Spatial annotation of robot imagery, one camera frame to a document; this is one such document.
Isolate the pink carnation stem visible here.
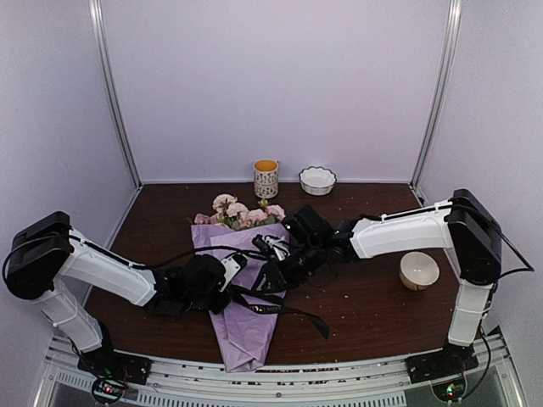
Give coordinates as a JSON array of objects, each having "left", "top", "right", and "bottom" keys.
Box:
[{"left": 244, "top": 198, "right": 286, "bottom": 227}]

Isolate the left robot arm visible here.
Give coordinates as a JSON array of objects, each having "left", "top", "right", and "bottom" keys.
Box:
[{"left": 2, "top": 211, "right": 246, "bottom": 376}]

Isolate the green circuit board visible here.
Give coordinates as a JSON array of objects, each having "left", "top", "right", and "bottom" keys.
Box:
[
  {"left": 432, "top": 379, "right": 467, "bottom": 403},
  {"left": 91, "top": 378, "right": 127, "bottom": 404}
]

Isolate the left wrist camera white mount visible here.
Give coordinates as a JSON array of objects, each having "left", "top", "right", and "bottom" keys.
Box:
[{"left": 219, "top": 254, "right": 248, "bottom": 293}]

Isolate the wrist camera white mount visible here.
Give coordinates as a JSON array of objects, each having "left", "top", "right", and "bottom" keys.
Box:
[
  {"left": 252, "top": 234, "right": 290, "bottom": 261},
  {"left": 219, "top": 254, "right": 248, "bottom": 293}
]

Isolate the left aluminium frame post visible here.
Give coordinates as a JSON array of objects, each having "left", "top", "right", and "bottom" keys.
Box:
[{"left": 88, "top": 0, "right": 143, "bottom": 189}]

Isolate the white scalloped bowl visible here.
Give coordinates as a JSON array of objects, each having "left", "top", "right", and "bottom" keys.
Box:
[{"left": 299, "top": 166, "right": 337, "bottom": 197}]

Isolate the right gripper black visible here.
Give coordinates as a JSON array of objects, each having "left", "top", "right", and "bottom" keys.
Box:
[{"left": 252, "top": 239, "right": 326, "bottom": 294}]

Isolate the purple wrapping paper sheet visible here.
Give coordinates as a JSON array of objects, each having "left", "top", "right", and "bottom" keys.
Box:
[{"left": 191, "top": 224, "right": 289, "bottom": 373}]

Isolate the left green circuit board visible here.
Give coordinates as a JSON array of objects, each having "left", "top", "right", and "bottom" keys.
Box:
[{"left": 91, "top": 378, "right": 127, "bottom": 404}]

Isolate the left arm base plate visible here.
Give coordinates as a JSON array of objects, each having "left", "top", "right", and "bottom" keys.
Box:
[{"left": 77, "top": 353, "right": 152, "bottom": 385}]

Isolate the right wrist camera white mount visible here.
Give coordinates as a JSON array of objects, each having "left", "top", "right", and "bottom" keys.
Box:
[{"left": 252, "top": 234, "right": 290, "bottom": 261}]

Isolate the plain white bowl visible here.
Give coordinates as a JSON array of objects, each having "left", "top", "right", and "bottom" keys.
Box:
[{"left": 400, "top": 252, "right": 440, "bottom": 291}]

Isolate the right aluminium frame post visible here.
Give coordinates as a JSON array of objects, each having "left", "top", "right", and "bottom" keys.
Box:
[{"left": 410, "top": 0, "right": 463, "bottom": 191}]

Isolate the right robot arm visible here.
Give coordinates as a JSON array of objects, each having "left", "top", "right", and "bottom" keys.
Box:
[{"left": 253, "top": 189, "right": 502, "bottom": 375}]

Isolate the right green circuit board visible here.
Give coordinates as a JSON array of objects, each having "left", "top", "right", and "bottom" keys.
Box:
[{"left": 432, "top": 379, "right": 467, "bottom": 403}]

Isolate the patterned cup with orange inside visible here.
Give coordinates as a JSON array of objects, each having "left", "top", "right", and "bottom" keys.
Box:
[{"left": 254, "top": 159, "right": 279, "bottom": 199}]

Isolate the pale pink rose stem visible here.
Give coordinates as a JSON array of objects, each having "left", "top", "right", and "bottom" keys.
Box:
[{"left": 210, "top": 194, "right": 249, "bottom": 230}]

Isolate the aluminium frame post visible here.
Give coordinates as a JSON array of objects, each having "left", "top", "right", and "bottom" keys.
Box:
[
  {"left": 410, "top": 0, "right": 463, "bottom": 191},
  {"left": 88, "top": 0, "right": 143, "bottom": 189}
]

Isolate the front aluminium rail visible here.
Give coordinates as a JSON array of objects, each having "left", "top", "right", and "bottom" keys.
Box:
[{"left": 40, "top": 338, "right": 517, "bottom": 407}]

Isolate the dusty pink rose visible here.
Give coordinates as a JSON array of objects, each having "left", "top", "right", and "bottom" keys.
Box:
[{"left": 193, "top": 213, "right": 219, "bottom": 225}]

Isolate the black printed ribbon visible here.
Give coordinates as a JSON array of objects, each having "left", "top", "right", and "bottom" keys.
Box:
[{"left": 207, "top": 249, "right": 340, "bottom": 340}]

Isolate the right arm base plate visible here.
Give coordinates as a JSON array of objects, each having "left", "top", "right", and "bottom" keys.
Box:
[{"left": 406, "top": 348, "right": 479, "bottom": 384}]

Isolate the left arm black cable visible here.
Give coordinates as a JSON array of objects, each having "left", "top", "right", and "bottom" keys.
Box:
[{"left": 2, "top": 237, "right": 255, "bottom": 293}]

